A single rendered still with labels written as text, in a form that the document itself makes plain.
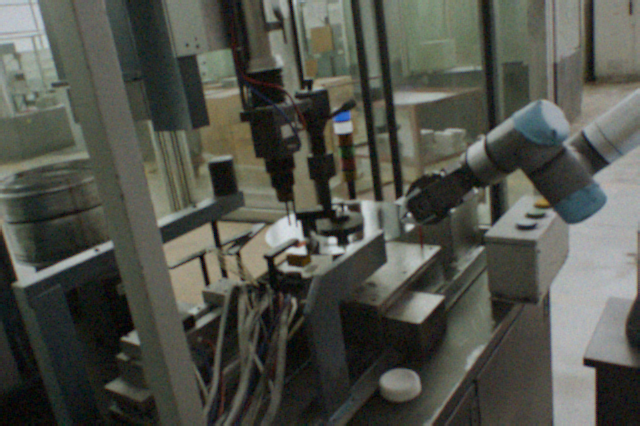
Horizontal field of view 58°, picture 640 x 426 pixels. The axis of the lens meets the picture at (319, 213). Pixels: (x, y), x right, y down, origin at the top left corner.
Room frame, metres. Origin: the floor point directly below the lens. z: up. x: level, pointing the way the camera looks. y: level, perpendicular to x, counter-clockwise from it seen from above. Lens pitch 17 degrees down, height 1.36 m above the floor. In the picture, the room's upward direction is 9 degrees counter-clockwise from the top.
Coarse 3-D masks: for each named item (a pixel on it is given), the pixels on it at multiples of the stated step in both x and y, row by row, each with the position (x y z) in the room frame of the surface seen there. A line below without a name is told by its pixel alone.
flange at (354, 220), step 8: (344, 216) 1.18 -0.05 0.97; (352, 216) 1.21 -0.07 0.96; (360, 216) 1.21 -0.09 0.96; (320, 224) 1.19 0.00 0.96; (328, 224) 1.18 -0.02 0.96; (336, 224) 1.17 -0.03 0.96; (344, 224) 1.17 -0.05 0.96; (352, 224) 1.16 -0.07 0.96; (360, 224) 1.16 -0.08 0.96; (320, 232) 1.17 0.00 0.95; (328, 232) 1.15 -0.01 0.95; (336, 232) 1.15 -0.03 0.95
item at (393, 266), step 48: (240, 0) 1.05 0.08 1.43; (288, 144) 1.05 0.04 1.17; (288, 192) 1.06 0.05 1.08; (384, 240) 0.99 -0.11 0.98; (288, 288) 1.05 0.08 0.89; (336, 288) 0.86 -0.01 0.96; (384, 288) 1.06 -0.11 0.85; (432, 288) 1.18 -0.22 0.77; (336, 336) 0.84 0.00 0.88; (384, 336) 1.01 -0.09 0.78; (432, 336) 0.99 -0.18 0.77; (288, 384) 0.93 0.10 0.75; (336, 384) 0.83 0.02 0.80
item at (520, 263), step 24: (504, 216) 1.24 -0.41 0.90; (552, 216) 1.19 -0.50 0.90; (504, 240) 1.12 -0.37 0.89; (528, 240) 1.09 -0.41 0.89; (552, 240) 1.18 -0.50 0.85; (504, 264) 1.12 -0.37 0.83; (528, 264) 1.09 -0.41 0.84; (552, 264) 1.17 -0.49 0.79; (504, 288) 1.12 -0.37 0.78; (528, 288) 1.09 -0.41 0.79
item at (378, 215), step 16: (352, 208) 1.30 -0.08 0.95; (368, 208) 1.29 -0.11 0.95; (384, 208) 1.27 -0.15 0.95; (400, 208) 1.25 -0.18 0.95; (288, 224) 1.26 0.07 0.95; (368, 224) 1.17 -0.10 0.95; (384, 224) 1.16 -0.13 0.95; (400, 224) 1.14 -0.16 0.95; (272, 240) 1.17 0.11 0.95; (304, 240) 1.14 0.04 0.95; (320, 240) 1.12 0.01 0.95; (336, 240) 1.11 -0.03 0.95; (352, 240) 1.09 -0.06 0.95
